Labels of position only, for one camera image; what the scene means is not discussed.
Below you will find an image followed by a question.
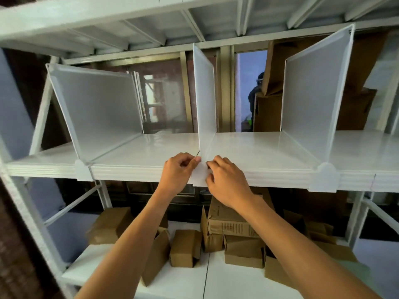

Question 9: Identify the person's right hand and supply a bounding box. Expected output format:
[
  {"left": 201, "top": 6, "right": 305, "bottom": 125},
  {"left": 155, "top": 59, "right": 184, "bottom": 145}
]
[{"left": 205, "top": 155, "right": 255, "bottom": 210}]

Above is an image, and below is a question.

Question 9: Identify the person's left hand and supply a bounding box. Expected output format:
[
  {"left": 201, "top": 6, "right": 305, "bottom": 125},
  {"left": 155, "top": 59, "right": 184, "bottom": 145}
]
[{"left": 157, "top": 152, "right": 202, "bottom": 197}]

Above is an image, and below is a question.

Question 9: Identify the translucent white shelf divider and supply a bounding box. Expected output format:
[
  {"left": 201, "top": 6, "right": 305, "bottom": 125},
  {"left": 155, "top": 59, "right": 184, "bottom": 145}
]
[
  {"left": 280, "top": 23, "right": 356, "bottom": 193},
  {"left": 46, "top": 63, "right": 144, "bottom": 182},
  {"left": 191, "top": 43, "right": 217, "bottom": 188}
]

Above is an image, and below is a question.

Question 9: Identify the person's left forearm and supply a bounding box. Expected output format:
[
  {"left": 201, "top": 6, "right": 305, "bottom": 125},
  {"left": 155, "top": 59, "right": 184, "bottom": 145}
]
[{"left": 75, "top": 186, "right": 176, "bottom": 299}]

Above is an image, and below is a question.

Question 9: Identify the person's right forearm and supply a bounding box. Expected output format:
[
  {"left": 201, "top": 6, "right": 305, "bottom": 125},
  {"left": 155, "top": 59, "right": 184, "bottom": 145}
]
[{"left": 239, "top": 194, "right": 383, "bottom": 299}]

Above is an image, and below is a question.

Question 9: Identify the white metal shelving rack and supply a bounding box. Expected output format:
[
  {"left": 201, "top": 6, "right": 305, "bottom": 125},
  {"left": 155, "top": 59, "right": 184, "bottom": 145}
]
[{"left": 0, "top": 0, "right": 399, "bottom": 299}]

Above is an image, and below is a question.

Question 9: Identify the pile of small cardboard boxes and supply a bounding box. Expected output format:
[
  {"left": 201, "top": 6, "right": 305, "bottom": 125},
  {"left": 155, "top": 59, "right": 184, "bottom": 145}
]
[{"left": 86, "top": 187, "right": 360, "bottom": 289}]

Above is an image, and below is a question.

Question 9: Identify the large brown cardboard box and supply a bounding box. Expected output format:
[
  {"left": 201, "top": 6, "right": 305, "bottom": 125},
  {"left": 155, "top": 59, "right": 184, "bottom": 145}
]
[{"left": 253, "top": 88, "right": 378, "bottom": 132}]

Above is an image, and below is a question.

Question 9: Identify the large folded cardboard sheet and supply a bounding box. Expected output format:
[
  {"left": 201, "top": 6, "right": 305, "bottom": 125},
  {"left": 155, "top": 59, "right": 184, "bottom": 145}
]
[{"left": 261, "top": 30, "right": 389, "bottom": 97}]

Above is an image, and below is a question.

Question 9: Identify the olive metal window frame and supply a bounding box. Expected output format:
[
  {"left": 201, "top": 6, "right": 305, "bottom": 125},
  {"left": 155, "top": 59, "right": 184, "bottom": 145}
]
[{"left": 62, "top": 43, "right": 269, "bottom": 134}]

